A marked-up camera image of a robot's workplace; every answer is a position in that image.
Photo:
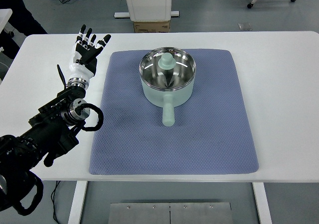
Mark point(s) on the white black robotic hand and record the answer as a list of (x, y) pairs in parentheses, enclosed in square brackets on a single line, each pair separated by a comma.
[(83, 62)]

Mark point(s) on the mint green pot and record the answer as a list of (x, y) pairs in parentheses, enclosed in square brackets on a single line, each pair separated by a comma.
[(168, 100)]

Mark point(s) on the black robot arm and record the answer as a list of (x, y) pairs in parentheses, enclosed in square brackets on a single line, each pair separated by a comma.
[(53, 133)]

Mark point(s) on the cardboard box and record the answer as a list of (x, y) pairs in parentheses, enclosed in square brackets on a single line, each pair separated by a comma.
[(151, 26)]

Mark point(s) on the person in dark clothes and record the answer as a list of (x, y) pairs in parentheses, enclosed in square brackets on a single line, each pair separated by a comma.
[(23, 21)]

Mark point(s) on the white side table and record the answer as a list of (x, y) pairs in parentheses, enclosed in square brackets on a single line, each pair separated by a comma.
[(5, 14)]

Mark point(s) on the left white table leg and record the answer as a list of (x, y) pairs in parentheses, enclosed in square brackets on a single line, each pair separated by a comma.
[(78, 202)]

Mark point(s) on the white table leg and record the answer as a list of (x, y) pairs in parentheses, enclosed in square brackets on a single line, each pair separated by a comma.
[(262, 203), (78, 202)]

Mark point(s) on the blue textured mat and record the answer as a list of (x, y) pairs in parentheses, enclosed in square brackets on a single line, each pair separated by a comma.
[(210, 136)]

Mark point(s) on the small metal floor plate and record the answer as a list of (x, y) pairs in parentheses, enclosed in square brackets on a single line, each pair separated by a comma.
[(245, 26)]

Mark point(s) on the right white table leg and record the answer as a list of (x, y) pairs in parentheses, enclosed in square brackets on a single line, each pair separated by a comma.
[(262, 203)]

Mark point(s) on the white pedestal stand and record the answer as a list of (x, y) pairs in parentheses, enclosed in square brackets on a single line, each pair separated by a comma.
[(148, 11)]

